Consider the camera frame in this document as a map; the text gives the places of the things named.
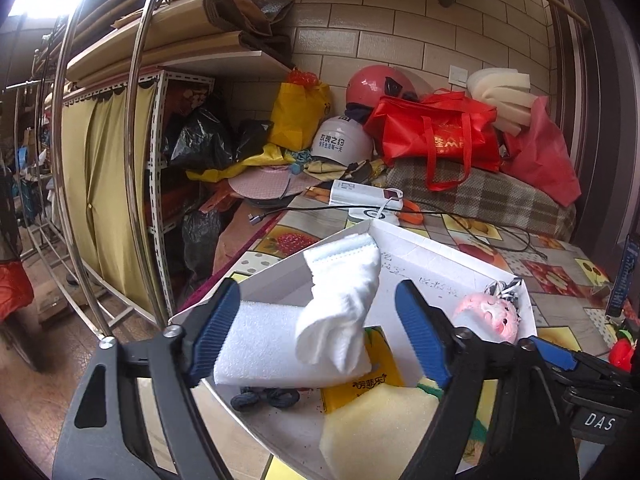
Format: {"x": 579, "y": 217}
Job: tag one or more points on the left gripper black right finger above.
{"x": 528, "y": 435}

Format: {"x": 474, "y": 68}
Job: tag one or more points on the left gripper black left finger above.
{"x": 133, "y": 415}

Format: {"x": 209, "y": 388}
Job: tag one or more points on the purple blue braided rope toy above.
{"x": 248, "y": 398}

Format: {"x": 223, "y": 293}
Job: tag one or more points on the pink plush toy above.
{"x": 491, "y": 318}

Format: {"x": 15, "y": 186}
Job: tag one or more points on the white foam block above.
{"x": 259, "y": 351}

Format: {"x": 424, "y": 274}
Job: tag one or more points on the yellow plush toy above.
{"x": 375, "y": 435}

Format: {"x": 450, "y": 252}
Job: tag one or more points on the yellow tissue pack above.
{"x": 384, "y": 370}

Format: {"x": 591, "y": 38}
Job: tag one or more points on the black white zebra cloth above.
{"x": 509, "y": 292}

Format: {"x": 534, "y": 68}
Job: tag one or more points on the red plush apple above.
{"x": 622, "y": 352}

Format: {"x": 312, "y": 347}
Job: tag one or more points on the blue upright booklet box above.
{"x": 621, "y": 286}

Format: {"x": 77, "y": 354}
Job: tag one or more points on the plaid blanket cushion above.
{"x": 493, "y": 198}

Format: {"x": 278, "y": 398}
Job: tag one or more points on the red nonwoven bag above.
{"x": 538, "y": 156}

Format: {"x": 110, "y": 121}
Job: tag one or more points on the pink sun hat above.
{"x": 270, "y": 183}

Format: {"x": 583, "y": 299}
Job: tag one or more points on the black plastic bag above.
{"x": 206, "y": 140}

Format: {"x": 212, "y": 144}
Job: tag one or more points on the metal shelf with curtain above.
{"x": 118, "y": 210}

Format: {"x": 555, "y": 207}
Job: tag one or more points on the red tote bag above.
{"x": 449, "y": 131}

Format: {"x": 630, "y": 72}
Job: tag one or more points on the cream foam stack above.
{"x": 508, "y": 91}

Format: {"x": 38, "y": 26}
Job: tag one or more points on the white helmet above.
{"x": 342, "y": 140}

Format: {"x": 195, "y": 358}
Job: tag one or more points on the yellow gift bag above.
{"x": 303, "y": 103}

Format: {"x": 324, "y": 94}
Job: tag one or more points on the red helmet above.
{"x": 367, "y": 86}

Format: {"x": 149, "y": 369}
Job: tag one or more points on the metal clothes rack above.
{"x": 97, "y": 308}

